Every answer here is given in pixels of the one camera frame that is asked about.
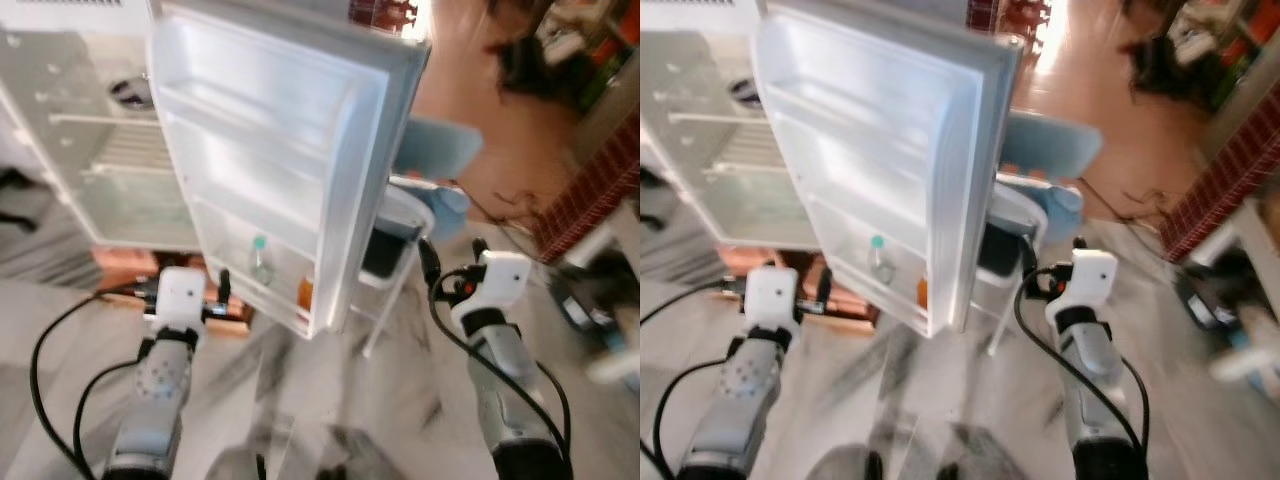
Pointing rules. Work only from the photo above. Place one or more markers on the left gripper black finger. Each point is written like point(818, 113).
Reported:
point(823, 285)
point(224, 285)

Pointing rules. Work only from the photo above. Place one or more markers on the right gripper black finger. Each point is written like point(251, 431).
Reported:
point(428, 265)
point(1079, 246)
point(479, 248)
point(1027, 262)

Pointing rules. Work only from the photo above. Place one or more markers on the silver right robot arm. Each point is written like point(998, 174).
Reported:
point(1095, 390)
point(510, 390)

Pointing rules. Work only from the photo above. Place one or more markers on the red brick fridge base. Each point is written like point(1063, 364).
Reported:
point(745, 262)
point(125, 265)

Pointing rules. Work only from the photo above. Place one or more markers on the silver fridge door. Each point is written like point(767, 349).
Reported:
point(290, 100)
point(900, 100)

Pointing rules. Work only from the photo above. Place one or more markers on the silver fridge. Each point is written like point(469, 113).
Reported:
point(690, 70)
point(60, 70)

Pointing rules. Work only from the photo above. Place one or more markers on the clear bottle teal cap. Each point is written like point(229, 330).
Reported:
point(880, 265)
point(261, 265)

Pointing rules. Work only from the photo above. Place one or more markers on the white grey folding chair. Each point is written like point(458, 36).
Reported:
point(435, 150)
point(1050, 145)

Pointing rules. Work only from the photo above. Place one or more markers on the black floor device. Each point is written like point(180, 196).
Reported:
point(590, 300)
point(1215, 295)

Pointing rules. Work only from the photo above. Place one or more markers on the dark purple bowl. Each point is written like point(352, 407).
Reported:
point(130, 93)
point(752, 93)

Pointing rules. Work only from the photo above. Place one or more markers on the red brick column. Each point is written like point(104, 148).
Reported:
point(1000, 15)
point(380, 12)

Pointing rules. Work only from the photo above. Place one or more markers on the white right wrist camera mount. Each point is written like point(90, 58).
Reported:
point(500, 278)
point(1090, 275)

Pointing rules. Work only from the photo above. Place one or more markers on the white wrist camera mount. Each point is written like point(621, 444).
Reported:
point(182, 298)
point(500, 278)
point(1090, 275)
point(770, 297)

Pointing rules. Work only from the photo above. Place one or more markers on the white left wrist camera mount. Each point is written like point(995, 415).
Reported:
point(770, 297)
point(182, 298)

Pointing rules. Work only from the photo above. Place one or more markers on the low red brick wall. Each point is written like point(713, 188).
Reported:
point(1220, 180)
point(590, 190)

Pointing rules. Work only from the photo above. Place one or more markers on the white furniture frame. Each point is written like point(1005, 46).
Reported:
point(615, 365)
point(1260, 230)

